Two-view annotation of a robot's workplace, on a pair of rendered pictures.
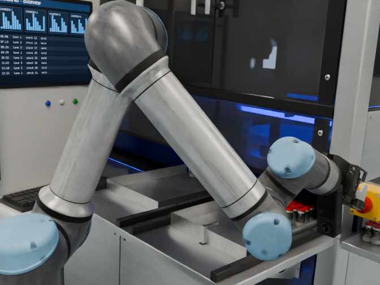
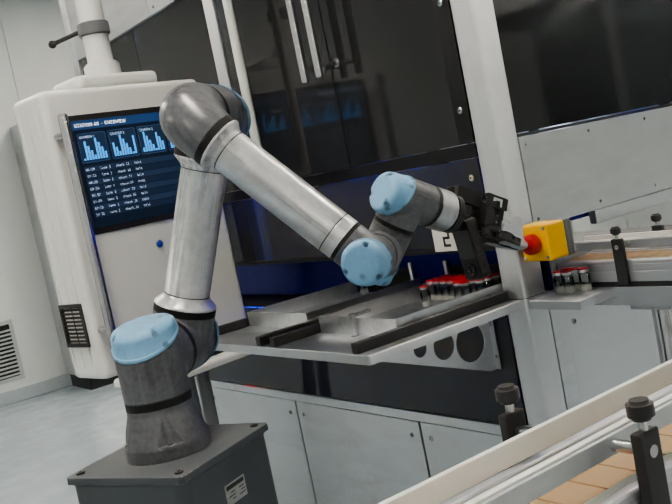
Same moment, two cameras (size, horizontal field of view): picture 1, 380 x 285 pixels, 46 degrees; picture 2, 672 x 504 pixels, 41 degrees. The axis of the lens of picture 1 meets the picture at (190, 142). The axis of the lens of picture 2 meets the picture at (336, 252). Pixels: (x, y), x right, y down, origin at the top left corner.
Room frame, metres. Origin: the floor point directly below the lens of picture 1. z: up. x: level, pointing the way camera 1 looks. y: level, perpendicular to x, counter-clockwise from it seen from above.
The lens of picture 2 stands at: (-0.74, -0.28, 1.21)
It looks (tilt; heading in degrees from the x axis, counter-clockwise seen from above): 5 degrees down; 8
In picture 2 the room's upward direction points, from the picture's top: 11 degrees counter-clockwise
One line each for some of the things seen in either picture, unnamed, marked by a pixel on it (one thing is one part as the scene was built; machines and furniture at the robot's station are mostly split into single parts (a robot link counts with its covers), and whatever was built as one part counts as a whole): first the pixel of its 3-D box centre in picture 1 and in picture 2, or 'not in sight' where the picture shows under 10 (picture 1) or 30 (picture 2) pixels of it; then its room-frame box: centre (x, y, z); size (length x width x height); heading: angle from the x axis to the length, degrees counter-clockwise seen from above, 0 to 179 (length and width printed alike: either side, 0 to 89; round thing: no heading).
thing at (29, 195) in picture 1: (61, 190); not in sight; (1.52, 0.44, 0.82); 0.40 x 0.14 x 0.02; 142
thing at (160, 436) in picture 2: not in sight; (163, 422); (0.73, 0.28, 0.84); 0.15 x 0.15 x 0.10
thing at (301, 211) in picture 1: (276, 208); (455, 289); (1.20, -0.25, 0.90); 0.18 x 0.02 x 0.05; 43
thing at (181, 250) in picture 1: (193, 214); (355, 321); (1.22, -0.02, 0.87); 0.70 x 0.48 x 0.02; 43
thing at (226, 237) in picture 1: (251, 220); (419, 305); (1.13, -0.17, 0.90); 0.34 x 0.26 x 0.04; 133
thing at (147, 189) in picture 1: (173, 185); (334, 302); (1.39, 0.04, 0.90); 0.34 x 0.26 x 0.04; 133
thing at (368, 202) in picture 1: (363, 204); (532, 244); (1.01, -0.42, 0.99); 0.04 x 0.04 x 0.04; 43
